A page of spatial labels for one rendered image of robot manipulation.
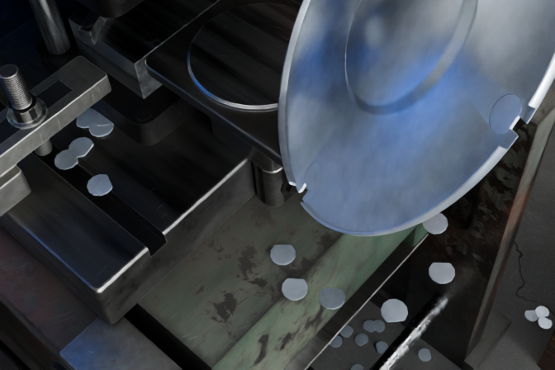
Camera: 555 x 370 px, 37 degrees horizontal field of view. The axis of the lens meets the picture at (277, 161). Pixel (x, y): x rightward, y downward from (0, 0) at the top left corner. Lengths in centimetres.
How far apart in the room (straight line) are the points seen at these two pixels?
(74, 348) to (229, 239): 16
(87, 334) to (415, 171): 35
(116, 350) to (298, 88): 27
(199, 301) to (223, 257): 5
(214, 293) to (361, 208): 23
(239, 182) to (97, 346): 19
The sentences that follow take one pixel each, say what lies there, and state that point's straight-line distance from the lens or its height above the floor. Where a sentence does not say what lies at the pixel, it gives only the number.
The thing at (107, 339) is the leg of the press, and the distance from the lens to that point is 72.
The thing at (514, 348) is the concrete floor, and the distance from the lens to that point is 144.
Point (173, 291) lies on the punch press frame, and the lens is 73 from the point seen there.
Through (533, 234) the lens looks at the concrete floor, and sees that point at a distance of 155.
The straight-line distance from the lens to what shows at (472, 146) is 47.
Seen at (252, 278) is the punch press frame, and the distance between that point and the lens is 73.
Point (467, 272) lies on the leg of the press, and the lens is 116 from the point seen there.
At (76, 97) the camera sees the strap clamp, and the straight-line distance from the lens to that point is 73.
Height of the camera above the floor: 128
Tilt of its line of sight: 53 degrees down
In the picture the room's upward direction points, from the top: 5 degrees counter-clockwise
